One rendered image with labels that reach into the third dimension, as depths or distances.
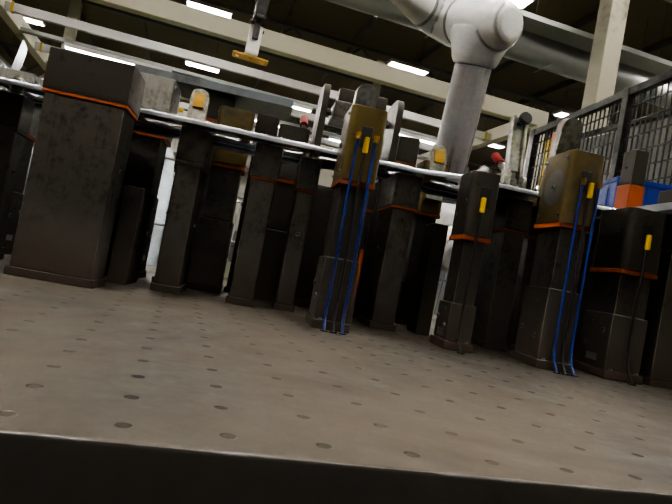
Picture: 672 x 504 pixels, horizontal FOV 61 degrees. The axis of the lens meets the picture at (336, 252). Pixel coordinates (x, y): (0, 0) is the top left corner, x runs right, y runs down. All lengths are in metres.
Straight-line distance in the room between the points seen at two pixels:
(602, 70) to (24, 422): 9.49
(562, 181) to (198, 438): 0.78
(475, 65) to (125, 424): 1.43
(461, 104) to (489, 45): 0.16
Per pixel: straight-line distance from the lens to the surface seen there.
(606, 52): 9.75
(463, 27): 1.62
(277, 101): 1.38
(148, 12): 7.35
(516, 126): 1.40
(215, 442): 0.29
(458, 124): 1.61
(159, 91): 1.24
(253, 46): 1.41
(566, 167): 0.97
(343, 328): 0.85
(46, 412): 0.31
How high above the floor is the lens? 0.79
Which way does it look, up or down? 2 degrees up
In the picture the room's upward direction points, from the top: 11 degrees clockwise
